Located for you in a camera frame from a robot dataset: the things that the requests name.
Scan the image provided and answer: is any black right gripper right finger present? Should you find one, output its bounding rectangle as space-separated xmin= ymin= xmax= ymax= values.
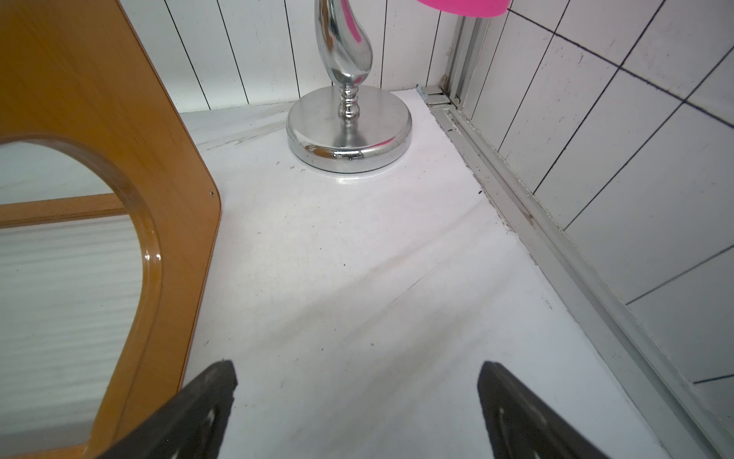
xmin=477 ymin=361 xmax=606 ymax=459

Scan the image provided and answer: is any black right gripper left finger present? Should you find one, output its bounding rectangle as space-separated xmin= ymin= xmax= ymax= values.
xmin=100 ymin=360 xmax=237 ymax=459

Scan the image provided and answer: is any wooden three-tier shelf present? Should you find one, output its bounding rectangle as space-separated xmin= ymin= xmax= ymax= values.
xmin=1 ymin=1 xmax=222 ymax=458

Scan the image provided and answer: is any chrome glass holder stand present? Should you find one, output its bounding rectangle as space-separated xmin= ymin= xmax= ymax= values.
xmin=286 ymin=0 xmax=412 ymax=174

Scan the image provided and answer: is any pink plastic wine glass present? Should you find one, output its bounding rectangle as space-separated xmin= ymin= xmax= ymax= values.
xmin=419 ymin=0 xmax=512 ymax=18

